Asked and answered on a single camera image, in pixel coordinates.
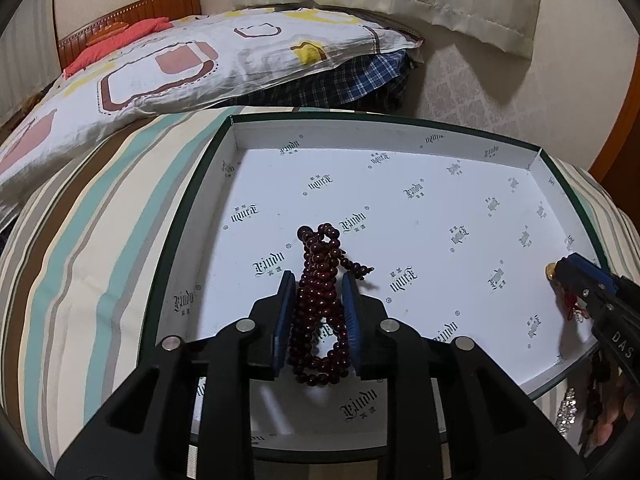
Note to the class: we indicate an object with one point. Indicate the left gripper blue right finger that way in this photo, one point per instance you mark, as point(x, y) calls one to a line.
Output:
point(451, 410)

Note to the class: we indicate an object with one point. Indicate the wooden bed headboard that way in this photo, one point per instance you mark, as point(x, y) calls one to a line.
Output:
point(73, 44)

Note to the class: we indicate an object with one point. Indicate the white left curtain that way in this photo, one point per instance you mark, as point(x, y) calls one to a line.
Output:
point(29, 54)

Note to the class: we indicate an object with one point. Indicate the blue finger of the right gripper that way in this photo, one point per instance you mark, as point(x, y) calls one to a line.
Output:
point(578, 273)
point(587, 304)

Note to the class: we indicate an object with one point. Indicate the black tassel cord pendant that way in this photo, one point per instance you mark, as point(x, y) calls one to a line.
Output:
point(602, 409)

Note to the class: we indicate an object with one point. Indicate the patterned white bed quilt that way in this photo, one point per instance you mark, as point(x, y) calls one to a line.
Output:
point(196, 63)

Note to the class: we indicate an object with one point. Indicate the orange round cushion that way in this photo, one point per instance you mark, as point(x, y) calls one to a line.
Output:
point(108, 31)

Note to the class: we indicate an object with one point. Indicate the pink pillow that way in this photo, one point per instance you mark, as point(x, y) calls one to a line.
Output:
point(112, 41)

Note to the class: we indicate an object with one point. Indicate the wooden door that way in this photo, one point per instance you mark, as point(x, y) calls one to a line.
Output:
point(617, 165)

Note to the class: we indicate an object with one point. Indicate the silver crystal brooch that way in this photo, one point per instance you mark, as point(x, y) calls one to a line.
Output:
point(567, 412)

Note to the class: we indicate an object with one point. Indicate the blue plaid bed sheet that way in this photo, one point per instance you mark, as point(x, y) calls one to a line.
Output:
point(374, 83)

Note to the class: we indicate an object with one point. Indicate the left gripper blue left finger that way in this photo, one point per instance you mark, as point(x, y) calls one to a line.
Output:
point(183, 392)

